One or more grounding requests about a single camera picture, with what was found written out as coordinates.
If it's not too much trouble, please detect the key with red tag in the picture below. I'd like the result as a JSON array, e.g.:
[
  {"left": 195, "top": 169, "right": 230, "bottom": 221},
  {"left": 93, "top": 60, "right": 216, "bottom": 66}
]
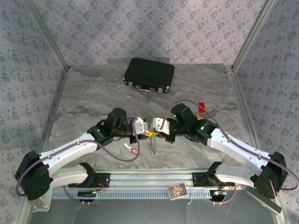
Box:
[{"left": 124, "top": 142, "right": 140, "bottom": 155}]

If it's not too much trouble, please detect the black hard case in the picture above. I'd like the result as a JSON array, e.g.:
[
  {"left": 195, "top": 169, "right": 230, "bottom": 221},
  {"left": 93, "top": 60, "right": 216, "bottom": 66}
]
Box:
[{"left": 123, "top": 57, "right": 176, "bottom": 94}]

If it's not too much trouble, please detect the colourful picture card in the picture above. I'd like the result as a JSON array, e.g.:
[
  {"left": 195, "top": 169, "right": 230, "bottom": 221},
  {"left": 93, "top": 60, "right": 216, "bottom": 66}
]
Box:
[{"left": 167, "top": 183, "right": 189, "bottom": 201}]

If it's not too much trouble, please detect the small electronics board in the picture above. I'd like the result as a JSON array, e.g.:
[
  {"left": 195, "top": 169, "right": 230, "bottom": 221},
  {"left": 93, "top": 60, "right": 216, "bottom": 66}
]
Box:
[
  {"left": 210, "top": 190, "right": 228, "bottom": 199},
  {"left": 78, "top": 190, "right": 97, "bottom": 198}
]

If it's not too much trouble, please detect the grey metal bar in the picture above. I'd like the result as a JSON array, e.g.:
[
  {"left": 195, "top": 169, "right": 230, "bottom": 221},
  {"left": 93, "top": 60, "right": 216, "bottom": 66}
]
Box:
[{"left": 242, "top": 186, "right": 282, "bottom": 215}]

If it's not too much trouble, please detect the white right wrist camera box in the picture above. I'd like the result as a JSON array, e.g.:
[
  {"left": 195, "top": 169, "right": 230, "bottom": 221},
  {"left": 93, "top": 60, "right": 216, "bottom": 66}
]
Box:
[{"left": 152, "top": 117, "right": 171, "bottom": 135}]

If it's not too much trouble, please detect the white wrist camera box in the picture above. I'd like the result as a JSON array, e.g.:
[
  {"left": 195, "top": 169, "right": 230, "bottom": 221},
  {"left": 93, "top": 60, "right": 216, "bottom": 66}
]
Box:
[
  {"left": 132, "top": 116, "right": 150, "bottom": 135},
  {"left": 152, "top": 117, "right": 171, "bottom": 135}
]

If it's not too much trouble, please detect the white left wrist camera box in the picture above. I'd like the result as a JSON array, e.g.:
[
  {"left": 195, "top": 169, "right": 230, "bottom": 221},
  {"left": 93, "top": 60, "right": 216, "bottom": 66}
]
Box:
[{"left": 132, "top": 116, "right": 150, "bottom": 135}]

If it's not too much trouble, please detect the thick purple right arm cable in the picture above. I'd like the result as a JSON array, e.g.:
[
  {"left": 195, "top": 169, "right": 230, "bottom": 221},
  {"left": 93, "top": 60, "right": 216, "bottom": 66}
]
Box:
[{"left": 161, "top": 100, "right": 299, "bottom": 192}]

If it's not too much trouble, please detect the thick purple arm cable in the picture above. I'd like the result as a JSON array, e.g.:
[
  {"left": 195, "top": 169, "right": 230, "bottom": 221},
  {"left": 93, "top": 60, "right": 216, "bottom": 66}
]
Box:
[
  {"left": 15, "top": 119, "right": 142, "bottom": 196},
  {"left": 161, "top": 100, "right": 299, "bottom": 192}
]

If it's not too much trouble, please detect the thick purple left arm cable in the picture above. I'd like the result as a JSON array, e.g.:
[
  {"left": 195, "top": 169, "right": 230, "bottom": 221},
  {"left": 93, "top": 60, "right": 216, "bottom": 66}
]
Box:
[{"left": 15, "top": 119, "right": 142, "bottom": 196}]

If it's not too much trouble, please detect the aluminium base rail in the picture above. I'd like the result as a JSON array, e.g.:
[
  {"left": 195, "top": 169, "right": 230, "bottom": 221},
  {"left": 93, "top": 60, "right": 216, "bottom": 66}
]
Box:
[{"left": 94, "top": 171, "right": 243, "bottom": 187}]

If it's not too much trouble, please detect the grey slotted cable duct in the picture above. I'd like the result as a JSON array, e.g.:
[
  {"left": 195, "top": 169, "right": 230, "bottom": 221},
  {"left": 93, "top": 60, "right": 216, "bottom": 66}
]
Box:
[{"left": 51, "top": 188, "right": 211, "bottom": 200}]

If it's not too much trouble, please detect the aluminium side rail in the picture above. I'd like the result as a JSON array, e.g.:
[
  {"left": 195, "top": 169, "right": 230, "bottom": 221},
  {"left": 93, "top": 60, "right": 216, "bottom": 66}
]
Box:
[
  {"left": 226, "top": 66, "right": 288, "bottom": 224},
  {"left": 18, "top": 66, "right": 71, "bottom": 224}
]

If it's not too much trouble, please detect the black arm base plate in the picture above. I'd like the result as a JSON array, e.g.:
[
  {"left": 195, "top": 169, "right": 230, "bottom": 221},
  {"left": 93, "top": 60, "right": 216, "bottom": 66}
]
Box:
[
  {"left": 192, "top": 172, "right": 235, "bottom": 187},
  {"left": 68, "top": 172, "right": 111, "bottom": 189}
]

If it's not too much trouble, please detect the thin purple cable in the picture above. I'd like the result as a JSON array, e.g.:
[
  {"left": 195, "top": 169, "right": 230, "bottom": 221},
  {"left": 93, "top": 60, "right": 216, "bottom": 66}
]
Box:
[
  {"left": 211, "top": 183, "right": 236, "bottom": 206},
  {"left": 63, "top": 185, "right": 105, "bottom": 206}
]

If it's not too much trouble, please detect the white plastic bracket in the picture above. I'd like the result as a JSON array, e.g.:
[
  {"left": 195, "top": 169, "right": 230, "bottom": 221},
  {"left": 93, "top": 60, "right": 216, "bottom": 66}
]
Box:
[{"left": 30, "top": 193, "right": 52, "bottom": 212}]

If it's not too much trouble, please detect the aluminium frame post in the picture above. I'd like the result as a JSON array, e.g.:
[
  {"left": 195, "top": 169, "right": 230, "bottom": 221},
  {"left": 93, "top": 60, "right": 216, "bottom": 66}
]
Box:
[{"left": 231, "top": 0, "right": 278, "bottom": 70}]

